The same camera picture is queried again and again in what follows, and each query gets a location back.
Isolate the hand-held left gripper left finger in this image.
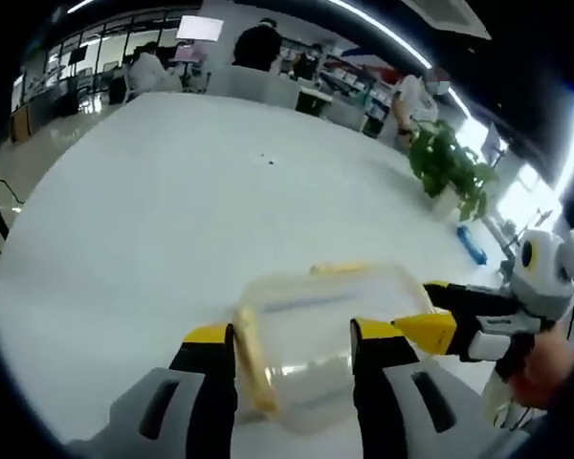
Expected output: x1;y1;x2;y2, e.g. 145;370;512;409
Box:
69;322;238;448

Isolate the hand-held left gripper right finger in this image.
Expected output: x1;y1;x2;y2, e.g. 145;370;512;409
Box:
347;317;508;448

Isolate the clear box with yellow buckles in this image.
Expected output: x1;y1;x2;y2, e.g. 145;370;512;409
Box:
232;259;455;437

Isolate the person's right hand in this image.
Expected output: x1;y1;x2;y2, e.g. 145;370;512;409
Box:
495;324;574;412

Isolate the blue wipes packet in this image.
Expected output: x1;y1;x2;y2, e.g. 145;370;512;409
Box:
455;224;488;265

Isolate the green potted plant white pot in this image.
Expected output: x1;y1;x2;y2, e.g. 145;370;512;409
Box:
408;119;500;224

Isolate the white storage shelf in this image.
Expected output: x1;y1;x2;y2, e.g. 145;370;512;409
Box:
315;52;393;120

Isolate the long ceiling light strip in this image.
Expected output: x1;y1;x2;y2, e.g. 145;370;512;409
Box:
327;0;434;68

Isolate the grey upholstered chair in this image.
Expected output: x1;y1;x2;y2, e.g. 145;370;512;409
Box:
210;64;302;109

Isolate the bright wall screen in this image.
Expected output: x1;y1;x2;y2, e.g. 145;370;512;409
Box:
177;14;223;42

